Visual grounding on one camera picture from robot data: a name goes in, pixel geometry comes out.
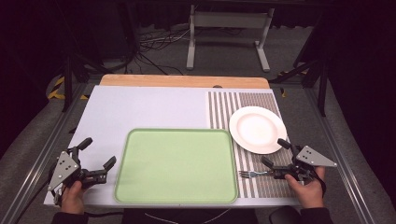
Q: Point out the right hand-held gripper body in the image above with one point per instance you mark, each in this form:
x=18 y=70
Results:
x=311 y=158

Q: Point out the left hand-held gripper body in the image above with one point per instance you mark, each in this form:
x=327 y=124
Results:
x=64 y=169

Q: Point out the metal fork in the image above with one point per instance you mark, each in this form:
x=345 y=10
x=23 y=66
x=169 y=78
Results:
x=249 y=174

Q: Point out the person's left hand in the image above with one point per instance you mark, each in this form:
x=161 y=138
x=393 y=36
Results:
x=73 y=199

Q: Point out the person's right hand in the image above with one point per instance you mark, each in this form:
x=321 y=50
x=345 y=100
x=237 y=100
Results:
x=308 y=193

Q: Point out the white round plate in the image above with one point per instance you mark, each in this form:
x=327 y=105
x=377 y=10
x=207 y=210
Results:
x=257 y=129

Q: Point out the black and yellow tape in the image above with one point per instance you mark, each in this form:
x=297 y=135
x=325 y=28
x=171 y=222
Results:
x=57 y=87
x=282 y=92

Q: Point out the black stand leg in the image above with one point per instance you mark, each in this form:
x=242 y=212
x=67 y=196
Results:
x=322 y=90
x=67 y=84

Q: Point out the white table mat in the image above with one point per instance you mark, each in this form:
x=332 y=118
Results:
x=140 y=105

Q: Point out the light green tray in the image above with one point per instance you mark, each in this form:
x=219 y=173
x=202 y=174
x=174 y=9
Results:
x=177 y=166

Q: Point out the striped grey placemat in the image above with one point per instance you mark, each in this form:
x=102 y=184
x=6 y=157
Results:
x=224 y=105

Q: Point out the person's dark clothing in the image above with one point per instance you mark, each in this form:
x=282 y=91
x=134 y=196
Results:
x=186 y=218

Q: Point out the wooden table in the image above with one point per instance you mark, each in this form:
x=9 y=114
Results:
x=174 y=81

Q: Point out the grey metal stand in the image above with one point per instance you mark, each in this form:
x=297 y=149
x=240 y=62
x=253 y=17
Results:
x=230 y=20

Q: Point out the aluminium rail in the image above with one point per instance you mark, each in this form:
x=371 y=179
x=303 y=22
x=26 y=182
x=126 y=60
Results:
x=40 y=155
x=339 y=155

